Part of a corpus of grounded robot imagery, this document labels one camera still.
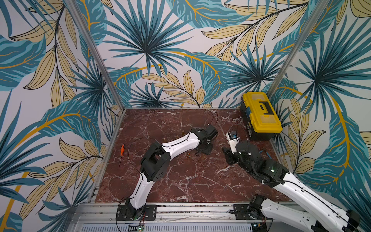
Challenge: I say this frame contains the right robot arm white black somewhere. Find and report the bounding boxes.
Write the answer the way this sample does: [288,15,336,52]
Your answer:
[222,140,360,232]

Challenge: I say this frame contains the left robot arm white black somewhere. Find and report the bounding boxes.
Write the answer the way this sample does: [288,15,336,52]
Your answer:
[125,124,218,220]

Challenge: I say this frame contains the yellow black toolbox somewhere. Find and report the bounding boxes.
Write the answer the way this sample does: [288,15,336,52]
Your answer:
[240,92,283,141]

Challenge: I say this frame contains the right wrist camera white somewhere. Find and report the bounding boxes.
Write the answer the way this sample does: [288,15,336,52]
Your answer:
[226,131,240,154]

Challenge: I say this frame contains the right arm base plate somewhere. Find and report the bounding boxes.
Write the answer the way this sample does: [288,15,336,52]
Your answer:
[232,204,270,220]

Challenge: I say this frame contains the orange handled screwdriver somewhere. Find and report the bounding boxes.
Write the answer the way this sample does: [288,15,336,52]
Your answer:
[119,144,126,166]

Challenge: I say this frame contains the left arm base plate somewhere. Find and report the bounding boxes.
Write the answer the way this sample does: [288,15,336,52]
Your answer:
[116,205,157,221]

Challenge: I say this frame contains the aluminium frame rail front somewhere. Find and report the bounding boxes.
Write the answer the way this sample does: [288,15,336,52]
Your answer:
[67,202,317,232]

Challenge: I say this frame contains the aluminium corner post left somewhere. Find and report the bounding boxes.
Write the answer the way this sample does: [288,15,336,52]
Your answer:
[65,0,125,112]

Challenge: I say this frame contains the aluminium corner post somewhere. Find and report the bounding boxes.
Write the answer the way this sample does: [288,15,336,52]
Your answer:
[267,0,330,98]
[65,0,125,112]

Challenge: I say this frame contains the aluminium corner post right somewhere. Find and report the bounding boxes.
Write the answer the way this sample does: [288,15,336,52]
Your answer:
[267,0,330,98]

